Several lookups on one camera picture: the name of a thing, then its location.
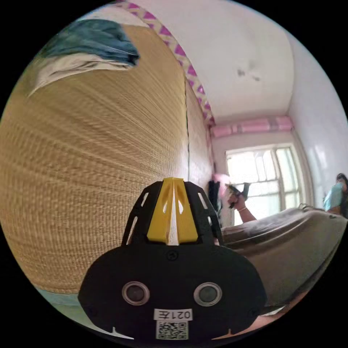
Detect person's right hand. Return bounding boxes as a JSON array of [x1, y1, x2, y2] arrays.
[[228, 194, 246, 213]]

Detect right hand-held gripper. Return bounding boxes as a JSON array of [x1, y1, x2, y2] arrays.
[[225, 182, 250, 209]]

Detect window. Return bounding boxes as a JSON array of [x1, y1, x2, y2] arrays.
[[225, 145, 308, 218]]

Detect person's left hand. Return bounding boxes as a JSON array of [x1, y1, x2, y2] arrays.
[[217, 295, 308, 341]]

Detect pink curtain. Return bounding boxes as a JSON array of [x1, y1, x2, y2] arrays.
[[211, 116, 295, 138]]

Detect person's right forearm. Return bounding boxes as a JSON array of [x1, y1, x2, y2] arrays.
[[237, 206, 258, 224]]

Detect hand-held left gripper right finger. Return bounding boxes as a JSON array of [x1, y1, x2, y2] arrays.
[[173, 177, 198, 244]]

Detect bed with woven mat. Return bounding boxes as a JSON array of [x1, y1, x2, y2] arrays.
[[0, 1, 217, 301]]

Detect pile of clothes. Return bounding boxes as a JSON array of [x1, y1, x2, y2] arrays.
[[27, 19, 141, 97]]

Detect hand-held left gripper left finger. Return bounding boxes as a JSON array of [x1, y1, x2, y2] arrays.
[[146, 177, 174, 243]]

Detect person's body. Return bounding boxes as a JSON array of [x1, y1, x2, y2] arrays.
[[323, 173, 348, 220]]

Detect white gray jeans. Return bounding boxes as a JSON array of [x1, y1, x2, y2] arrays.
[[166, 190, 348, 316]]

